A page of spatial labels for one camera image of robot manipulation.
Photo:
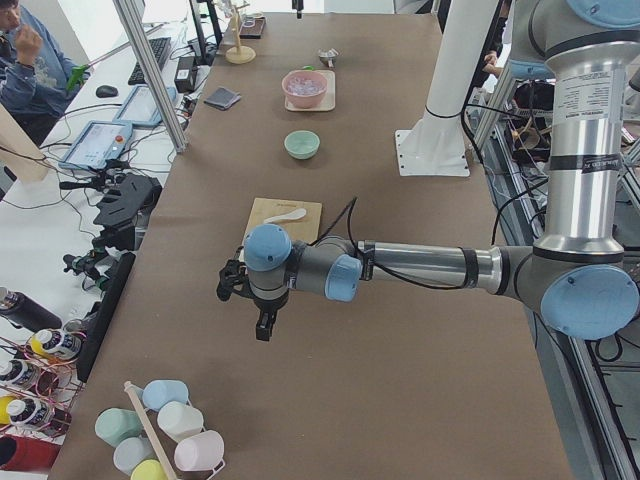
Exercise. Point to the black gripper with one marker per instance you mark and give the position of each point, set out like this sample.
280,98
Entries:
264,307

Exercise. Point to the white ceramic spoon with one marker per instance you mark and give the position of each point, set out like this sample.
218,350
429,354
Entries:
293,215

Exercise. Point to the mint green bowl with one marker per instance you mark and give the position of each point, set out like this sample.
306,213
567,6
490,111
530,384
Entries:
302,144

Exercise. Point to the pink bowl with ice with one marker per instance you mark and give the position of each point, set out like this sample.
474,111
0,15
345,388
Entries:
304,88

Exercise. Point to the metal ice scoop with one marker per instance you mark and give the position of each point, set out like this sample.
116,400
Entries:
328,57

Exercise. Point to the wooden cutting board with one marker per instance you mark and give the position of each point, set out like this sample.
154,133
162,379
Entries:
305,228

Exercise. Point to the light blue cup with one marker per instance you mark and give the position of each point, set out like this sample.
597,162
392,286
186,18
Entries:
157,393

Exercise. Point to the white cup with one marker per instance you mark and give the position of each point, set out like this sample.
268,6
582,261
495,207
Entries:
180,421

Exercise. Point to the pink cup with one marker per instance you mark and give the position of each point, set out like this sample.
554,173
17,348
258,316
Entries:
201,452

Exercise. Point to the mint green cup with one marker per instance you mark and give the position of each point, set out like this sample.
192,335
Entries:
115,425

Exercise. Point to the grey blue cup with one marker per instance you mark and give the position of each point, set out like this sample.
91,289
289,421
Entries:
131,452

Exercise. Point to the yellow cup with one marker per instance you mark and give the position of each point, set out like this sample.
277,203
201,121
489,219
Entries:
149,469

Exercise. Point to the grey folded cloth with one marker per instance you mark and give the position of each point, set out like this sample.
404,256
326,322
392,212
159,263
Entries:
222,98

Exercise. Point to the cream plastic tray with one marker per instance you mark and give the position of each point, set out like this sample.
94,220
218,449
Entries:
329,101

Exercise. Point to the blue teach pendant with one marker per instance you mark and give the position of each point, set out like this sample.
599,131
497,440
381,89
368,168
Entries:
139,108
98,143

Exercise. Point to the black water bottle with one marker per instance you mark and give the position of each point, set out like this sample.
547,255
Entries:
24,312

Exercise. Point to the wooden mug tree stand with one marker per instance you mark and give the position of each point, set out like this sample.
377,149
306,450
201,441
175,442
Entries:
238,53

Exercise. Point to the black computer mouse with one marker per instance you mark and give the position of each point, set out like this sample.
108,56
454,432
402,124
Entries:
106,91

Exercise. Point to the person in blue jacket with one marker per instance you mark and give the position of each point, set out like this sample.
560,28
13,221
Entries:
34,72

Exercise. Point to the white wire cup rack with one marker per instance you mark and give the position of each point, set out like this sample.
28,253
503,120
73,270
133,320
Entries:
163,446

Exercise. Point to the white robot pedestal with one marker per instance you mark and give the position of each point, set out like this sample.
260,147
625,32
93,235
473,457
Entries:
435,145

